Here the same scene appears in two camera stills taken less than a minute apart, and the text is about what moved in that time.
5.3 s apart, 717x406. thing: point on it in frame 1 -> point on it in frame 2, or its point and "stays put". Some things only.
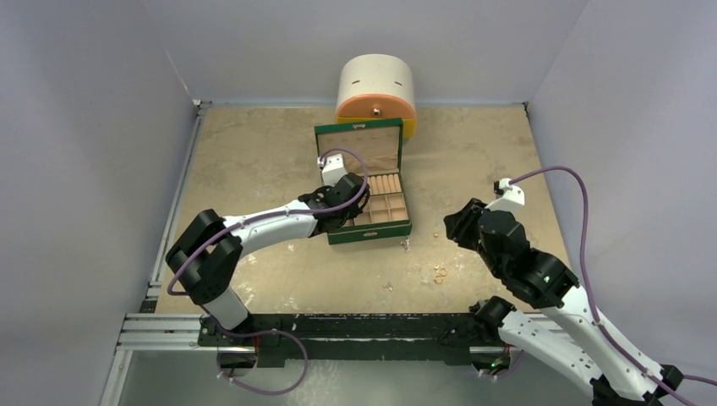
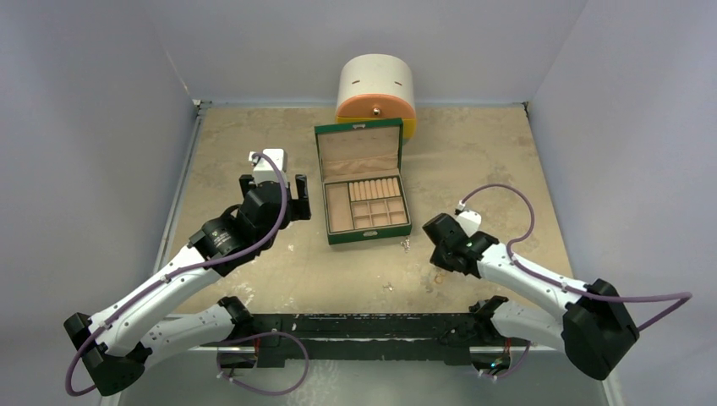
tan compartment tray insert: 385,203 stays put
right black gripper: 467,222 -> 440,255
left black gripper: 353,213 -> 297,207
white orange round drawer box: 377,87 stays put
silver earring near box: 407,245 stays put
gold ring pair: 438,279 stays put
